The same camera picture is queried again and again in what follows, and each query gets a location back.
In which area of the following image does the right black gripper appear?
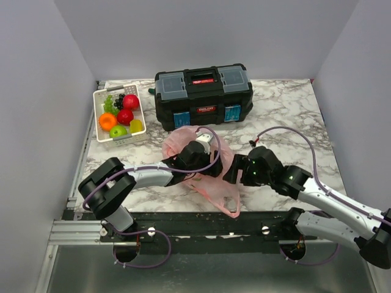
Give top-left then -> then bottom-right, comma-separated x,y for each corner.
223,153 -> 272,187

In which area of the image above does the pink plastic bag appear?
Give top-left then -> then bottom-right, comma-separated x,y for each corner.
162,126 -> 240,219

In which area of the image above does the yellow fake lemon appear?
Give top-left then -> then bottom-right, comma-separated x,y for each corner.
130,119 -> 144,134

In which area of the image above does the red fake apple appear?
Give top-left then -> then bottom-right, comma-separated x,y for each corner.
117,109 -> 134,126

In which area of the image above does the green fake apple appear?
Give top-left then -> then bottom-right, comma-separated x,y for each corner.
109,125 -> 128,139

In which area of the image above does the dark fake grape bunch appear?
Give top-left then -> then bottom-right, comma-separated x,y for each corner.
114,94 -> 125,110

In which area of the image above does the fake orange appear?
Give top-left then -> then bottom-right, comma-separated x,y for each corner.
98,112 -> 118,131

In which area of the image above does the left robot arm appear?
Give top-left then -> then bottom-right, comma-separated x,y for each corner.
78,138 -> 222,241

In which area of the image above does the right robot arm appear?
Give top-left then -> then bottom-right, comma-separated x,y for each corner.
223,146 -> 390,269

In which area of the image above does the green fake grape bunch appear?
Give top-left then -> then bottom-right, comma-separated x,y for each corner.
103,95 -> 119,116

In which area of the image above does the black plastic toolbox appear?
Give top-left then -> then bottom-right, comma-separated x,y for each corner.
155,63 -> 254,131

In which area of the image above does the white perforated plastic basket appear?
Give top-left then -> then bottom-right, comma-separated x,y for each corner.
93,84 -> 148,148

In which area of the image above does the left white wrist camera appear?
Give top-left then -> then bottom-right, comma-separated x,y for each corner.
195,133 -> 214,154

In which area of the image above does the black metal base rail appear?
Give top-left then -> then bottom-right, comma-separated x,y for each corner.
82,208 -> 303,258

